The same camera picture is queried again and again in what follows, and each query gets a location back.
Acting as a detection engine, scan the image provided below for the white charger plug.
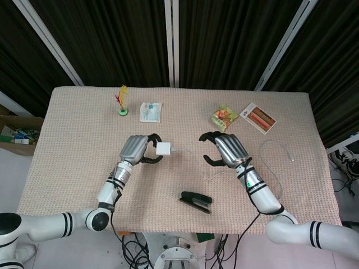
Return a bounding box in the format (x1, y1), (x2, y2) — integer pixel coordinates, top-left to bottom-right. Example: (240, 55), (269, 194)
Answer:
(155, 142), (178, 156)

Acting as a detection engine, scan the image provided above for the white charging cable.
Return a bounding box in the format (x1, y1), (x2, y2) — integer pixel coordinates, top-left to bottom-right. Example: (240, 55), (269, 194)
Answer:
(206, 140), (296, 203)

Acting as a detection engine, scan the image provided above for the cardboard box with items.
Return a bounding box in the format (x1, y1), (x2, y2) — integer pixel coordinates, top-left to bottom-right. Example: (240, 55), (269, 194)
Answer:
(0, 104), (45, 156)

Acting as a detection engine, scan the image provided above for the green snack packet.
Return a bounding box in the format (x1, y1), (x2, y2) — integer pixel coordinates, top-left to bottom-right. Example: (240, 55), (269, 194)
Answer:
(210, 104), (240, 133)

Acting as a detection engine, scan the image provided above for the clear plastic wipe packet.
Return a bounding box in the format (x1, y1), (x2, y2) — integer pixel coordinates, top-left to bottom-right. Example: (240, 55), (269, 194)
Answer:
(139, 101), (163, 123)

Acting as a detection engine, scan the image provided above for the white card with brown stripes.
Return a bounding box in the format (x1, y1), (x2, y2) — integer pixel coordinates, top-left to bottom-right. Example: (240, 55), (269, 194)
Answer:
(238, 102), (278, 136)

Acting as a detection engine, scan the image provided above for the beige woven table cloth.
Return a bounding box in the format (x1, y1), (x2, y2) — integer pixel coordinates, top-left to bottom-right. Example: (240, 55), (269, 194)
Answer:
(16, 85), (342, 234)

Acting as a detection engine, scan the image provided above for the yellow feather shuttlecock green base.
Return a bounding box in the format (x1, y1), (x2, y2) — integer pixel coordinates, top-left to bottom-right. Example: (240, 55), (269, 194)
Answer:
(114, 84), (130, 117)

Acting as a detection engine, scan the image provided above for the black cable bundle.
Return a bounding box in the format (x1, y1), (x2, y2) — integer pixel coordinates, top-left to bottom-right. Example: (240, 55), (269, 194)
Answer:
(111, 208), (158, 269)

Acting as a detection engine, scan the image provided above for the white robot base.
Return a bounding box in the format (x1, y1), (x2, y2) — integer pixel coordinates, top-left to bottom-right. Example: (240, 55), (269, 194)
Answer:
(153, 234), (206, 269)

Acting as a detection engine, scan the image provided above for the black stapler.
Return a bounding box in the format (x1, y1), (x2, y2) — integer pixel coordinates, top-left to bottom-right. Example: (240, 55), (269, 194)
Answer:
(178, 191), (212, 215)

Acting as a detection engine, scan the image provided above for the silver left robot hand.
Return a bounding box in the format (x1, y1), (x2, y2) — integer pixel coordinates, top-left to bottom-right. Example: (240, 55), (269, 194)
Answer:
(119, 133), (164, 165)

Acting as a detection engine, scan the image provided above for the black and white sneaker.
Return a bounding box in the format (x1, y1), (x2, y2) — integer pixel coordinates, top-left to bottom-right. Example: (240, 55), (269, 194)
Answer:
(335, 148), (359, 177)

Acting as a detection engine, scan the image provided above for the white curtain frame post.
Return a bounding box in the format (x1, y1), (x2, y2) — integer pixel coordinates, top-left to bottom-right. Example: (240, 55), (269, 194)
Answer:
(17, 0), (85, 86)
(164, 0), (180, 87)
(254, 0), (320, 92)

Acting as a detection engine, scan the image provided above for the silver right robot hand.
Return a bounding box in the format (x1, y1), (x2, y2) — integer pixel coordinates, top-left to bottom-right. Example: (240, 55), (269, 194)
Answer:
(198, 131), (252, 169)

